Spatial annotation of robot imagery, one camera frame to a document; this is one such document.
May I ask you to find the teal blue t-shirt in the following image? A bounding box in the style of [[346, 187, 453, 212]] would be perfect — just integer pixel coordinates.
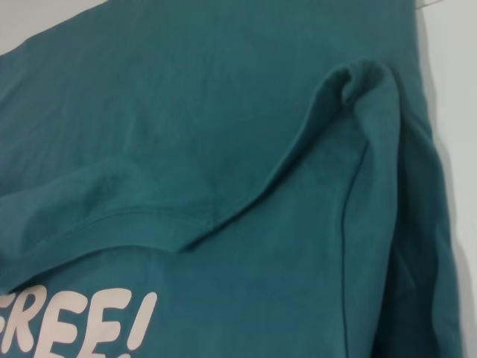
[[0, 0, 467, 358]]

